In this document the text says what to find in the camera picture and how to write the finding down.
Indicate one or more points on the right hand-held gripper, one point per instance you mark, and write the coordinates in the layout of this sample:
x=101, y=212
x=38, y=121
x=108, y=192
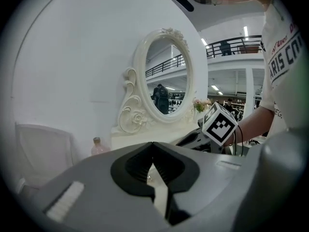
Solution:
x=219, y=127

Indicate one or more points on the pink flower bouquet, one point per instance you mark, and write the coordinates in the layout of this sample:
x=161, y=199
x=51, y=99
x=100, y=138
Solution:
x=201, y=105

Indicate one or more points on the pink glass bottle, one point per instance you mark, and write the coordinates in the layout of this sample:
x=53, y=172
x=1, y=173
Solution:
x=99, y=147

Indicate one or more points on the white ornate dressing table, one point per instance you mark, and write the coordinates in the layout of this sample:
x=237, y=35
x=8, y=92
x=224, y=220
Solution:
x=130, y=120

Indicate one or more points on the black balcony railing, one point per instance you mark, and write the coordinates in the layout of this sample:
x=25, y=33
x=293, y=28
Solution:
x=236, y=45

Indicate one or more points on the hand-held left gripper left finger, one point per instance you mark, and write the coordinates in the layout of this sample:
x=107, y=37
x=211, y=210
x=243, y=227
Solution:
x=96, y=197

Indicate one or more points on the person's right forearm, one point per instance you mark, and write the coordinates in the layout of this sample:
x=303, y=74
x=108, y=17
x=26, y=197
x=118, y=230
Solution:
x=253, y=124

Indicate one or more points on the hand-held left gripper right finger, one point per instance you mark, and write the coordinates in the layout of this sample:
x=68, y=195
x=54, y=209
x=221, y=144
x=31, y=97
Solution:
x=212, y=185

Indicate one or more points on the oval white-framed mirror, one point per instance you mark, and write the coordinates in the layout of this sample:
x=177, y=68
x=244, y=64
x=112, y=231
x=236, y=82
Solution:
x=166, y=76

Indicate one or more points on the person's white printed t-shirt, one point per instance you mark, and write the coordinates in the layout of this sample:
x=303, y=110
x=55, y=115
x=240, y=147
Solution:
x=282, y=64

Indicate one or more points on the black head-mounted camera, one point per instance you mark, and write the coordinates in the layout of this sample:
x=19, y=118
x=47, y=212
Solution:
x=184, y=0

